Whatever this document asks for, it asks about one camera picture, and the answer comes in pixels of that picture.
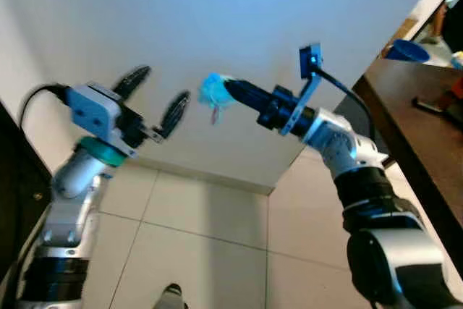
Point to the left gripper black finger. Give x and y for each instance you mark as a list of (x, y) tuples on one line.
[(176, 112), (134, 81)]

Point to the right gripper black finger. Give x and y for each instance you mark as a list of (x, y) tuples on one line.
[(249, 101), (246, 87)]

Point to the orange tag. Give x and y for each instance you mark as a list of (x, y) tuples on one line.
[(215, 115)]

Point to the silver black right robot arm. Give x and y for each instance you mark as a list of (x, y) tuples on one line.
[(391, 258)]

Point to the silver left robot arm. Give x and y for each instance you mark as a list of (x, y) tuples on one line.
[(69, 179)]

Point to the dark grey floor rug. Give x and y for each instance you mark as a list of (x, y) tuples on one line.
[(353, 113)]

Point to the orange black tool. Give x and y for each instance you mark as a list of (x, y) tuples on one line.
[(457, 88)]

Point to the black flat tray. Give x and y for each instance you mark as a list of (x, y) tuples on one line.
[(450, 110)]

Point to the yellow device with blue light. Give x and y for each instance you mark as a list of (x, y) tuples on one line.
[(458, 60)]

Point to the dark brown wooden table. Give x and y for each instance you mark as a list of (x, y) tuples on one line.
[(434, 150)]

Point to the black cabinet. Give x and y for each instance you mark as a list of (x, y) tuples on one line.
[(18, 200)]

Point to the blue plastic bucket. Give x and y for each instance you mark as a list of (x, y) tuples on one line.
[(409, 51)]

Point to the brown cardboard box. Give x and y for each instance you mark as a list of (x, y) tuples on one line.
[(405, 30)]

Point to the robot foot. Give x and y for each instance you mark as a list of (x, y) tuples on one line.
[(171, 298)]

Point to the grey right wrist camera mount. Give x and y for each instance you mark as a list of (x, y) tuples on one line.
[(311, 59)]

